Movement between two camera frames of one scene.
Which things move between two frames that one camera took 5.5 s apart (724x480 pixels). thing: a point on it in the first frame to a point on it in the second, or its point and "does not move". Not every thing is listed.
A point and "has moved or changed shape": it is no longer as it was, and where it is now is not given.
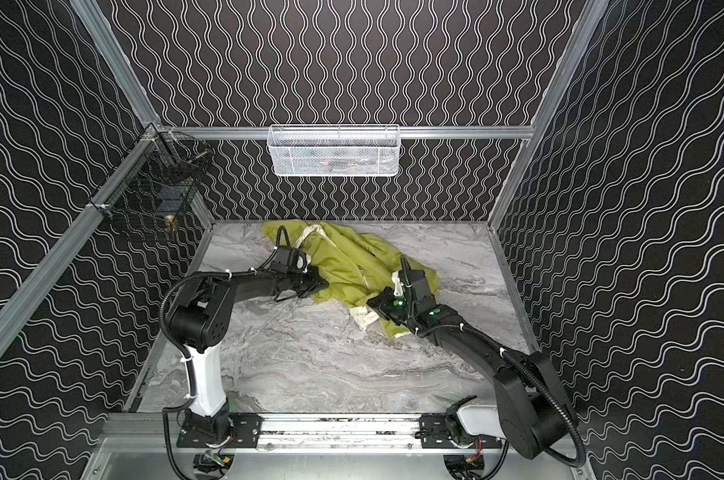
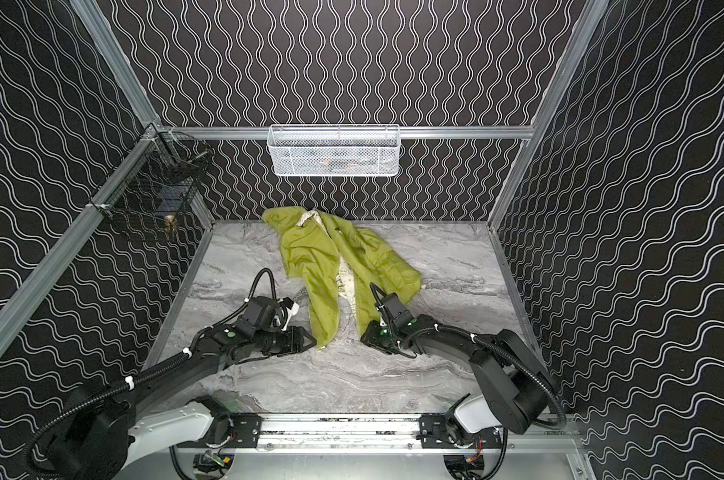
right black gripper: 383,305 to 377,336
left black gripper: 308,281 to 290,341
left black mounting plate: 245,432 does not move
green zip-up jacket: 357,267 has moved or changed shape
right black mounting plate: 436,433 does not move
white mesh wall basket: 333,150 does not move
